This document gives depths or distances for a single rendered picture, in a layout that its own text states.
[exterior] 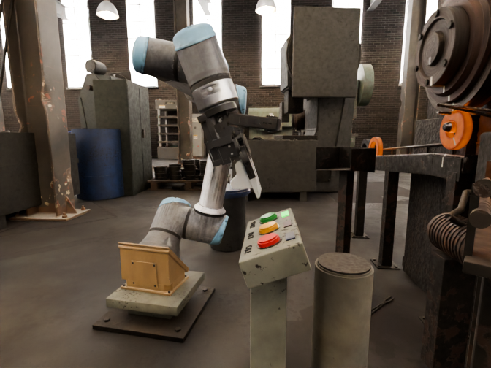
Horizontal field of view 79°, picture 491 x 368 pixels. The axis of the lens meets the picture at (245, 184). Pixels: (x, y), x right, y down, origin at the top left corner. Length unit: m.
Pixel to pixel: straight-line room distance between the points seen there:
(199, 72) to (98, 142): 3.48
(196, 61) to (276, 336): 0.56
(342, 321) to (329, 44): 3.64
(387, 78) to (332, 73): 8.22
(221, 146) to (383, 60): 11.68
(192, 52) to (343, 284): 0.54
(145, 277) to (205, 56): 1.01
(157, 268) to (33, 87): 2.55
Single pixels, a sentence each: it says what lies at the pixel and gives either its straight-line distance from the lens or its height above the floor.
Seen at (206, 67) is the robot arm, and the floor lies 0.92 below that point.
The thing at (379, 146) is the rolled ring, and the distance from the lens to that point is 2.20.
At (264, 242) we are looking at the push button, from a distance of 0.52.
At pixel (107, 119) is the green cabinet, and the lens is 4.34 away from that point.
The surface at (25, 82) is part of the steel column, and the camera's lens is 3.60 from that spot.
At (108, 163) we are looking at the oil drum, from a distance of 4.10.
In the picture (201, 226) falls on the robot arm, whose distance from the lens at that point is 1.39.
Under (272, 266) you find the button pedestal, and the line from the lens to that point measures 0.51.
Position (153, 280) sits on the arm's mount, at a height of 0.18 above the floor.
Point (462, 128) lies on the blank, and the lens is 1.39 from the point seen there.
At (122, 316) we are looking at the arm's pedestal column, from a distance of 1.50.
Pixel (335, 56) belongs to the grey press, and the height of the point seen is 1.73.
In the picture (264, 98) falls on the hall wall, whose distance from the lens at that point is 11.35.
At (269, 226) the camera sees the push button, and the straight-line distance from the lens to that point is 0.59.
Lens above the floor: 0.79
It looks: 9 degrees down
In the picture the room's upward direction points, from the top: straight up
